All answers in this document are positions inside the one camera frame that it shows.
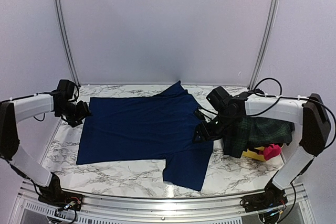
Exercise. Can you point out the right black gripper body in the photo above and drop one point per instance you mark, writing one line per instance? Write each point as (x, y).
(216, 131)

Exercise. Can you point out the right aluminium frame post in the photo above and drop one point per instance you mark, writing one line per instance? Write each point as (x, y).
(264, 42)

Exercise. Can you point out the front aluminium rail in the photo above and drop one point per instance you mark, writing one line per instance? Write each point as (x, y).
(116, 209)

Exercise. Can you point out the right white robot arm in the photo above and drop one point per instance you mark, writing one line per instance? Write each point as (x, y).
(309, 112)

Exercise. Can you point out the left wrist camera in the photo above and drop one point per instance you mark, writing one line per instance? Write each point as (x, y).
(68, 89)

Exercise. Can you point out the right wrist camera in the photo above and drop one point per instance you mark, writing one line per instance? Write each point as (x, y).
(219, 98)

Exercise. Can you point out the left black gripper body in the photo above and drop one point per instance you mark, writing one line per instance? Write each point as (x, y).
(73, 114)

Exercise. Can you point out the dark green plaid garment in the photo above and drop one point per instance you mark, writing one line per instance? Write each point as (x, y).
(255, 132)

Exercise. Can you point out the aluminium frame post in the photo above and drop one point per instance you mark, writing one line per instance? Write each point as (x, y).
(65, 42)
(264, 42)

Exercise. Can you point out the left aluminium frame post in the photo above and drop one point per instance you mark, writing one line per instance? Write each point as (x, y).
(65, 42)

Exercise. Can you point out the navy blue t-shirt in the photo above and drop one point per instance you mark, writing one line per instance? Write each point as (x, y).
(142, 128)

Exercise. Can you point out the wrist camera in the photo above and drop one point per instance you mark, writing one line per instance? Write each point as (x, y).
(68, 89)
(219, 98)

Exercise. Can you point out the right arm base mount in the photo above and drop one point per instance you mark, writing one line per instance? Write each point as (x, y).
(265, 200)

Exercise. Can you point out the pink garment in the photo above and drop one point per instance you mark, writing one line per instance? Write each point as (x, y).
(271, 151)

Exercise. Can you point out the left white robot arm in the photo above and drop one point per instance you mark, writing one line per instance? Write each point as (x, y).
(19, 109)

